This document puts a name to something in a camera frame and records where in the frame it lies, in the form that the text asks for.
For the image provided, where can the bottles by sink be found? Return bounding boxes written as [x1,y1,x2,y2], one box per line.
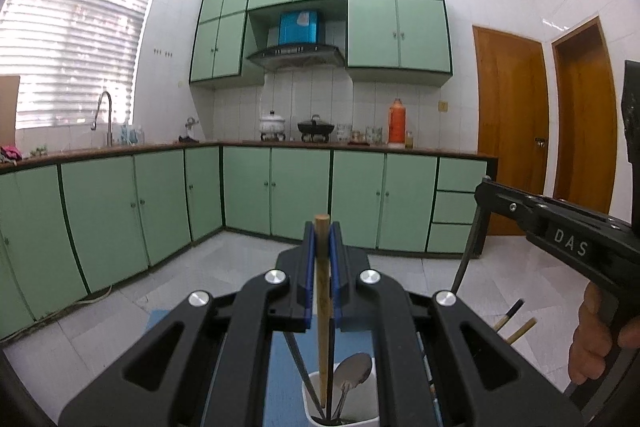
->
[120,124,146,146]

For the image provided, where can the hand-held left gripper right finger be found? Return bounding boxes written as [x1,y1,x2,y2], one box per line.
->
[327,222,583,427]

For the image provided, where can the black range hood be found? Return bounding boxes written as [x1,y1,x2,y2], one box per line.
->
[246,43,346,70]

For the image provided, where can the white utensil holder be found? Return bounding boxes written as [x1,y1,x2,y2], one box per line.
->
[301,369,382,427]

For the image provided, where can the blue table mat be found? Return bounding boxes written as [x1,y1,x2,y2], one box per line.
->
[144,309,443,427]

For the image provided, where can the green wall cabinet unit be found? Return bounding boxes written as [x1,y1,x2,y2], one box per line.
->
[189,0,453,88]

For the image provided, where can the cardboard box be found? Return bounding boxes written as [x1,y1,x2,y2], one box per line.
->
[0,76,21,148]

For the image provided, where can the large metal spoon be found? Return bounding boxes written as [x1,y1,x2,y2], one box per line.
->
[327,353,375,423]

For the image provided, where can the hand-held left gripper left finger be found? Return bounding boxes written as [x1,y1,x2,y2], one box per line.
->
[59,222,318,427]

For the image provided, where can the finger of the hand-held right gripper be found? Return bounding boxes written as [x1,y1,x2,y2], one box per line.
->
[474,177,538,238]

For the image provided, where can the wooden door with handle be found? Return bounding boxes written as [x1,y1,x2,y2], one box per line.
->
[472,25,546,236]

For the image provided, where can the person's right hand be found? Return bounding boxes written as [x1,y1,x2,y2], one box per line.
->
[570,282,617,380]

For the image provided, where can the metal kitchen faucet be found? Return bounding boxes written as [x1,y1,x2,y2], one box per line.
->
[91,91,115,148]

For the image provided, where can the wooden chopstick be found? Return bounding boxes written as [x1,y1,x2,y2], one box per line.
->
[505,318,538,344]
[314,214,332,409]

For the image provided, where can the blue box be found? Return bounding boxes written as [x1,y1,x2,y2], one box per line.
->
[278,9,321,45]

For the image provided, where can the white cooking pot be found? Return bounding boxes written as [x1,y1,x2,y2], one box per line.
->
[259,109,287,142]

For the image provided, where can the white window blinds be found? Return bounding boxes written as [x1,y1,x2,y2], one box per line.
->
[0,0,160,130]

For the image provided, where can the white floor cable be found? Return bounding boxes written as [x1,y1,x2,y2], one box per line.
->
[75,287,113,308]

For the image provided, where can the orange thermos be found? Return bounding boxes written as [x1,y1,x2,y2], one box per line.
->
[389,98,407,145]

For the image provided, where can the green base cabinet unit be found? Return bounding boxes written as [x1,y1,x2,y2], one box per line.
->
[0,141,498,338]

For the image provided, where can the plain wooden door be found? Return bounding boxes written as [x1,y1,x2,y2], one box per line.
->
[551,16,618,218]

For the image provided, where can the black wok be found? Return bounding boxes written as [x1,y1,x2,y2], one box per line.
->
[297,114,333,142]

